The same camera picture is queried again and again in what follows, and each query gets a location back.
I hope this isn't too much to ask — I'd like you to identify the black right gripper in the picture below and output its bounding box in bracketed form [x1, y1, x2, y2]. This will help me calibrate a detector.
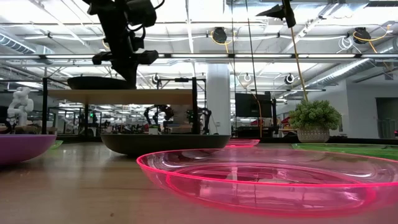
[256, 0, 297, 29]

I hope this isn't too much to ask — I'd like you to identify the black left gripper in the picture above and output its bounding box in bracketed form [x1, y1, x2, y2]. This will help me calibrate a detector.
[92, 12, 159, 90]

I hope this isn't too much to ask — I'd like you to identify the dark grey plate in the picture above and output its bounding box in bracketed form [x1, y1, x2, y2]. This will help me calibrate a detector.
[67, 76, 133, 91]
[100, 133, 231, 156]

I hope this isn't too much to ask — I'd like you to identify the purple plate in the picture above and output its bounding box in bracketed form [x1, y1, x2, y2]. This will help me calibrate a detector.
[0, 133, 58, 166]

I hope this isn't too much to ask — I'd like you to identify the pink transparent plate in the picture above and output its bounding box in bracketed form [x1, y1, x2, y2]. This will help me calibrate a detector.
[136, 147, 398, 218]
[224, 138, 261, 149]

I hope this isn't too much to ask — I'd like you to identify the long ceiling light bar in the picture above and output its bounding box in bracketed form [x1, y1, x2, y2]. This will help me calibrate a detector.
[0, 53, 398, 60]

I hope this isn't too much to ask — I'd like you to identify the white square pillar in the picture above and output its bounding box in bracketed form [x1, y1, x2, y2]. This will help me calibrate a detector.
[206, 63, 231, 136]

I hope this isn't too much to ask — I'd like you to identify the black monitor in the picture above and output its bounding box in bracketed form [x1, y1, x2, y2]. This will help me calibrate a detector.
[234, 92, 274, 119]

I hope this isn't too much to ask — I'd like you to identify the small green potted plant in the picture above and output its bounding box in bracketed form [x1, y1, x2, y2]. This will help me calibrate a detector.
[288, 99, 343, 144]

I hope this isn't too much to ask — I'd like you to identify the dark grey door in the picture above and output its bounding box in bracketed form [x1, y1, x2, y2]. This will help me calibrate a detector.
[375, 97, 398, 139]

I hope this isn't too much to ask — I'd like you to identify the black metal wire rack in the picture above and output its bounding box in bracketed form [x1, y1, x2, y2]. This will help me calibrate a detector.
[41, 75, 207, 136]

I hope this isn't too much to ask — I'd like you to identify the black cable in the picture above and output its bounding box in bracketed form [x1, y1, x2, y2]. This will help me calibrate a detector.
[244, 0, 259, 94]

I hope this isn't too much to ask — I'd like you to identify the yellow cable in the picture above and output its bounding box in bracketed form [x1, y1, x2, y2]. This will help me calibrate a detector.
[290, 26, 309, 103]

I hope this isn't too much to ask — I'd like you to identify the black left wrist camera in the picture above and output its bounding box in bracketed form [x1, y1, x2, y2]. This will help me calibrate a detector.
[126, 0, 158, 28]

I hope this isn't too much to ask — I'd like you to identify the silver ventilation duct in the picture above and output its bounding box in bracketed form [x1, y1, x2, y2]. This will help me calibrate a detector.
[306, 40, 398, 90]

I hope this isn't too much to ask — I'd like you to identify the black aluminium table frame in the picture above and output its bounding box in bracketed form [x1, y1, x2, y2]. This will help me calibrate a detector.
[57, 134, 398, 146]

